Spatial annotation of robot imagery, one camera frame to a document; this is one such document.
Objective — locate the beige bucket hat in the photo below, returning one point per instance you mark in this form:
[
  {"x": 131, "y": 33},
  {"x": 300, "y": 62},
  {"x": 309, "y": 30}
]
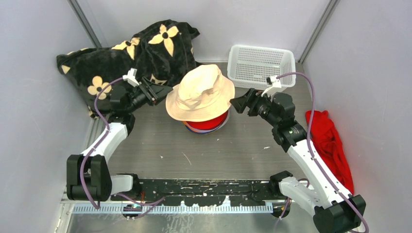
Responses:
[{"x": 203, "y": 94}]

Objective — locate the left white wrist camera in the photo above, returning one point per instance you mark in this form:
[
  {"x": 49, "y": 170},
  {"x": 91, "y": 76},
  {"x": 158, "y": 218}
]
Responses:
[{"x": 130, "y": 77}]

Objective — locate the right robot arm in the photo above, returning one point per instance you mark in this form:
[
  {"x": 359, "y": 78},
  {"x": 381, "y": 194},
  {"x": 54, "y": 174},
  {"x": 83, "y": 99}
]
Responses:
[{"x": 333, "y": 208}]

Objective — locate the blue bucket hat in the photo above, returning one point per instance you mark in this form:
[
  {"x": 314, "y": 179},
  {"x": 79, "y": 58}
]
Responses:
[{"x": 197, "y": 131}]

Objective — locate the red cloth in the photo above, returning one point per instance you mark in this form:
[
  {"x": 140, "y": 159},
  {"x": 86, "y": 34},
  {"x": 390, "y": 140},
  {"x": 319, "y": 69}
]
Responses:
[{"x": 328, "y": 144}]

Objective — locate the black blanket with cream flowers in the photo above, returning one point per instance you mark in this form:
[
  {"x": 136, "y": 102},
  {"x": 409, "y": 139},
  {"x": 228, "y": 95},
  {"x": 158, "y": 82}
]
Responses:
[{"x": 161, "y": 53}]

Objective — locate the red bucket hat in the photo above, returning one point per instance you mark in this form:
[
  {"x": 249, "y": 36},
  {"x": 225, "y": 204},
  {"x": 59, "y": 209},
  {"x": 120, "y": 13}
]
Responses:
[{"x": 206, "y": 123}]

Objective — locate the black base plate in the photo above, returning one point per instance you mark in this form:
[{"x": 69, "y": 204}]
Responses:
[{"x": 205, "y": 192}]

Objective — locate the lilac bucket hat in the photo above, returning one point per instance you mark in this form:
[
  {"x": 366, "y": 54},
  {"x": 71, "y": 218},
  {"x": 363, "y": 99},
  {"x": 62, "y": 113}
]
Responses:
[{"x": 212, "y": 129}]

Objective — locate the orange bucket hat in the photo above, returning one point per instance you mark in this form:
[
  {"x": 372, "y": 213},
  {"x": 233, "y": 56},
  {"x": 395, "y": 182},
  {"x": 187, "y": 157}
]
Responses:
[{"x": 187, "y": 125}]

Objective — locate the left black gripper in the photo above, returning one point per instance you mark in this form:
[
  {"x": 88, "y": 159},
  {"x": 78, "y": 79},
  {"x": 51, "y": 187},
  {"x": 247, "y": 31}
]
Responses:
[{"x": 153, "y": 93}]

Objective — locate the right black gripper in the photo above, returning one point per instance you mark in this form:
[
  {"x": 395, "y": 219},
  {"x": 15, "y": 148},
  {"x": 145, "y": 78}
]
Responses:
[{"x": 251, "y": 99}]

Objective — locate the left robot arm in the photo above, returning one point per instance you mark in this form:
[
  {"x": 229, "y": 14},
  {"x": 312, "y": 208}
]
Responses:
[{"x": 88, "y": 176}]

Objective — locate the white plastic basket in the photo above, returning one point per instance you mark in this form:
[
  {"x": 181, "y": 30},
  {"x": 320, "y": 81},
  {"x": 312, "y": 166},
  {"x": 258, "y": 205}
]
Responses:
[{"x": 250, "y": 66}]

